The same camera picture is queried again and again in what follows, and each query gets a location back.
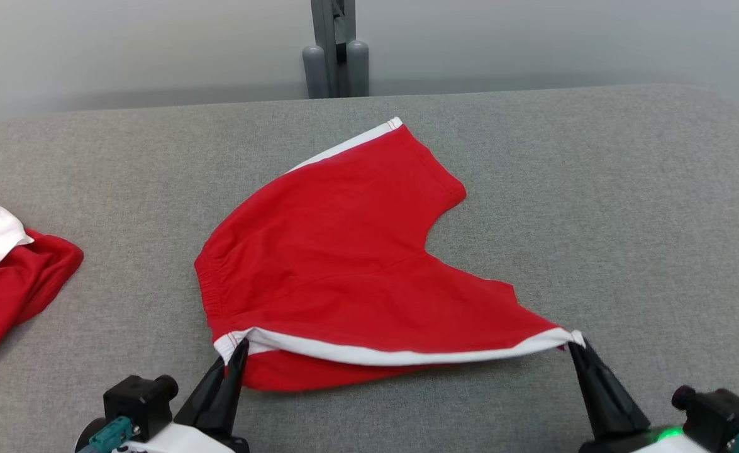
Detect grey metal partition post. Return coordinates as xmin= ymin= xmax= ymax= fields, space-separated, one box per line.
xmin=311 ymin=0 xmax=357 ymax=98

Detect grey cylindrical post foot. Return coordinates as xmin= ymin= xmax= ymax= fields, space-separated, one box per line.
xmin=302 ymin=44 xmax=330 ymax=99
xmin=346 ymin=40 xmax=370 ymax=98

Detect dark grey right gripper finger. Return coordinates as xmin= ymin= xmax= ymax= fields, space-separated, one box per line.
xmin=569 ymin=343 xmax=609 ymax=439
xmin=575 ymin=340 xmax=651 ymax=438

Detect red t-shirt with white sleeves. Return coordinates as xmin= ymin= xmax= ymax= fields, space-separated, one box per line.
xmin=0 ymin=198 xmax=84 ymax=372

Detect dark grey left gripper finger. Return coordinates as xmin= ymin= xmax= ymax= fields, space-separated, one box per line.
xmin=203 ymin=338 xmax=250 ymax=435
xmin=174 ymin=357 xmax=229 ymax=426

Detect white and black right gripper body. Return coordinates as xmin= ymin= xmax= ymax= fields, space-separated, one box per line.
xmin=580 ymin=428 xmax=717 ymax=453

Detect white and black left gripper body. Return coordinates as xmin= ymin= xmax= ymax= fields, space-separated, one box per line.
xmin=75 ymin=417 xmax=250 ymax=453

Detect red shorts with white stripes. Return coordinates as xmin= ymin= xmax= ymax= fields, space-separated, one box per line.
xmin=194 ymin=116 xmax=587 ymax=392

